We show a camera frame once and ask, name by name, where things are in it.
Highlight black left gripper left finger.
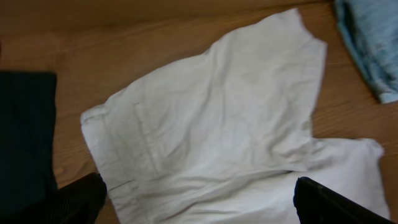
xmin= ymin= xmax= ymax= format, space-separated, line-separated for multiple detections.
xmin=18 ymin=173 xmax=107 ymax=224

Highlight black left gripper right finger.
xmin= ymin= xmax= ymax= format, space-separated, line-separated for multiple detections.
xmin=293 ymin=177 xmax=394 ymax=224

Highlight beige khaki shorts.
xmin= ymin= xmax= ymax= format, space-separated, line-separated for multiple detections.
xmin=81 ymin=9 xmax=389 ymax=223

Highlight black garment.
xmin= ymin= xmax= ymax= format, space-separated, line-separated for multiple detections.
xmin=1 ymin=71 xmax=57 ymax=217

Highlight folded light blue jeans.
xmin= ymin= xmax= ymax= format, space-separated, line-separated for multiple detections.
xmin=333 ymin=0 xmax=397 ymax=103

